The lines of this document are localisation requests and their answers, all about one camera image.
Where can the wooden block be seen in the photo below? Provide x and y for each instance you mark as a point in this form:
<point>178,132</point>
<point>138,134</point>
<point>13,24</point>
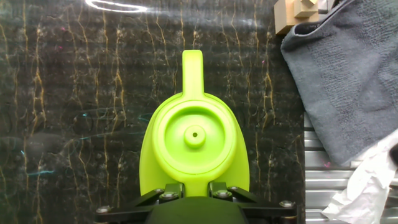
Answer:
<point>290,14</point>

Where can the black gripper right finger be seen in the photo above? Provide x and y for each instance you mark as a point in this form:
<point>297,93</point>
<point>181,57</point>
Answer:
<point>219,190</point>

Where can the grey towel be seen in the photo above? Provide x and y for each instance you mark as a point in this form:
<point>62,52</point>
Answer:
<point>348,77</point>

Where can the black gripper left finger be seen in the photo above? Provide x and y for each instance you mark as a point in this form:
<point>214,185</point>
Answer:
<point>172,191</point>

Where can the green plastic watering can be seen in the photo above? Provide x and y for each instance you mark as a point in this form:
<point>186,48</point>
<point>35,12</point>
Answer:
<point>194,149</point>

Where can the crumpled white tissue paper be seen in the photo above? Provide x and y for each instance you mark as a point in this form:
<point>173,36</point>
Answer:
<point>363,196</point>

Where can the dark marbled table mat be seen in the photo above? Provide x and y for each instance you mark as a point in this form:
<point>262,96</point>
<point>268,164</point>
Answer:
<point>77,109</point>

